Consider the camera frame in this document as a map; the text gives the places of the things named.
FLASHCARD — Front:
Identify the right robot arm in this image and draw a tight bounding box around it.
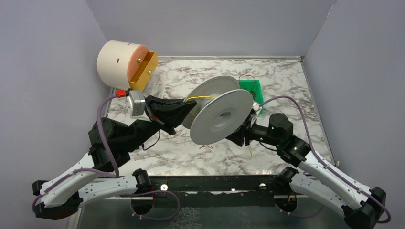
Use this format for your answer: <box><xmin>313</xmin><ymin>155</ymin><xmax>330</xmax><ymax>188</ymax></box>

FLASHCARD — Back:
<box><xmin>227</xmin><ymin>113</ymin><xmax>386</xmax><ymax>229</ymax></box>

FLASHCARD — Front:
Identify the packaged ruler set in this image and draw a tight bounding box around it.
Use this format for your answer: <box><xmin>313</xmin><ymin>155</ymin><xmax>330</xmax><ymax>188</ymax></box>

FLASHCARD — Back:
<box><xmin>150</xmin><ymin>83</ymin><xmax>166</xmax><ymax>98</ymax></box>

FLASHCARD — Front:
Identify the white perforated cable spool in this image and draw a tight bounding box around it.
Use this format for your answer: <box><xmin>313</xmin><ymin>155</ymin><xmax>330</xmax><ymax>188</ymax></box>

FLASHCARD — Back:
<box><xmin>182</xmin><ymin>75</ymin><xmax>254</xmax><ymax>145</ymax></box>

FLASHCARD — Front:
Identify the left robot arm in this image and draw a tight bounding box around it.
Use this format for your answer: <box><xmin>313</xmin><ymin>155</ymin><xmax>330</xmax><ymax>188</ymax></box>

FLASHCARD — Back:
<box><xmin>32</xmin><ymin>95</ymin><xmax>197</xmax><ymax>220</ymax></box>

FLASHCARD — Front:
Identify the orange drawer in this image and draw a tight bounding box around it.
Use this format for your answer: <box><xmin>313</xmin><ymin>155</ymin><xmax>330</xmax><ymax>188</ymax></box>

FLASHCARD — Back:
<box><xmin>127</xmin><ymin>51</ymin><xmax>159</xmax><ymax>91</ymax></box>

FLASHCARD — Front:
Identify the green plastic bin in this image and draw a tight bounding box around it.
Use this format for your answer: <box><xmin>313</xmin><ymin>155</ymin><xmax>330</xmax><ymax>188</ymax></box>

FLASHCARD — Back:
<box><xmin>239</xmin><ymin>80</ymin><xmax>264</xmax><ymax>104</ymax></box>

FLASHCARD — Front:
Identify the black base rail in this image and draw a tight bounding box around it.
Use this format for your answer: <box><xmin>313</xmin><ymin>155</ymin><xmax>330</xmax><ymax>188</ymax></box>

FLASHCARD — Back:
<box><xmin>87</xmin><ymin>169</ymin><xmax>320</xmax><ymax>209</ymax></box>

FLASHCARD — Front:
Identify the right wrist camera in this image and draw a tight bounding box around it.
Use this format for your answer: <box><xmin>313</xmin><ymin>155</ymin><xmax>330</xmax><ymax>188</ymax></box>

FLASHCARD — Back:
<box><xmin>252</xmin><ymin>102</ymin><xmax>262</xmax><ymax>115</ymax></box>

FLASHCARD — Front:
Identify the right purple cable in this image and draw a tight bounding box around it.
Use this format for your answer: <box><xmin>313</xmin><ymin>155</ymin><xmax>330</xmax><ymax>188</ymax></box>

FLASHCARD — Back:
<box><xmin>259</xmin><ymin>95</ymin><xmax>392</xmax><ymax>224</ymax></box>

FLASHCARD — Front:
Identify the white cylinder drawer container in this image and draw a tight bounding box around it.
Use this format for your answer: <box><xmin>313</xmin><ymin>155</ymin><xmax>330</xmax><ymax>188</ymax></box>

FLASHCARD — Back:
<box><xmin>96</xmin><ymin>40</ymin><xmax>149</xmax><ymax>89</ymax></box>

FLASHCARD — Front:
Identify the yellow cable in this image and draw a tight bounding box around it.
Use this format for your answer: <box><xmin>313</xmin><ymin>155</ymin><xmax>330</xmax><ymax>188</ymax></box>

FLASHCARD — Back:
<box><xmin>186</xmin><ymin>95</ymin><xmax>216</xmax><ymax>116</ymax></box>

